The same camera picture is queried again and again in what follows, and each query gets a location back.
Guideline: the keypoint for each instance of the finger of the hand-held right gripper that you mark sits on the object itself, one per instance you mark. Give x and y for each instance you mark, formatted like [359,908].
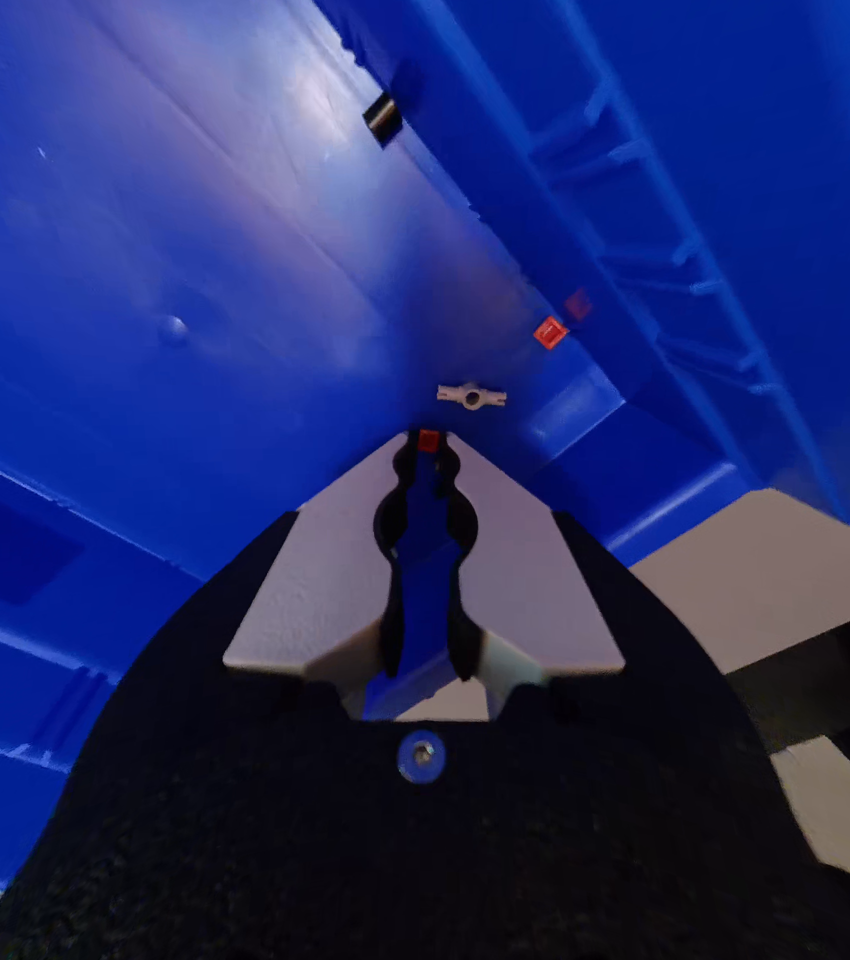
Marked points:
[785,577]
[845,817]

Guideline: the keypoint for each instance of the light grey connector piece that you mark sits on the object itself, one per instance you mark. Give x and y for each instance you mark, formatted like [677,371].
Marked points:
[471,396]

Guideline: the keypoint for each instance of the small black cylinder piece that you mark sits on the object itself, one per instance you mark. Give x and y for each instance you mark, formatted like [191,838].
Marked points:
[381,118]

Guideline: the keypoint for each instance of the red square brick piece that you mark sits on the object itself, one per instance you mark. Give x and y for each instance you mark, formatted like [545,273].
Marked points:
[550,333]

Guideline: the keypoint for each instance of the small red brick piece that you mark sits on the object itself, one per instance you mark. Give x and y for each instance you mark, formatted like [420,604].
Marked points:
[429,441]

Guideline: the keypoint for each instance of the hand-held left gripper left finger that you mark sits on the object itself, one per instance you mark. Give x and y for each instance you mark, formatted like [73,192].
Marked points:
[320,585]

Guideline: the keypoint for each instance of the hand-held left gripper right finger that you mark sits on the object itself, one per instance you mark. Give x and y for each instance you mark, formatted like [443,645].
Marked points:
[537,592]

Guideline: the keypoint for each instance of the blue bin with tag sticker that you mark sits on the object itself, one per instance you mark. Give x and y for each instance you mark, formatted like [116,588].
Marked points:
[207,300]

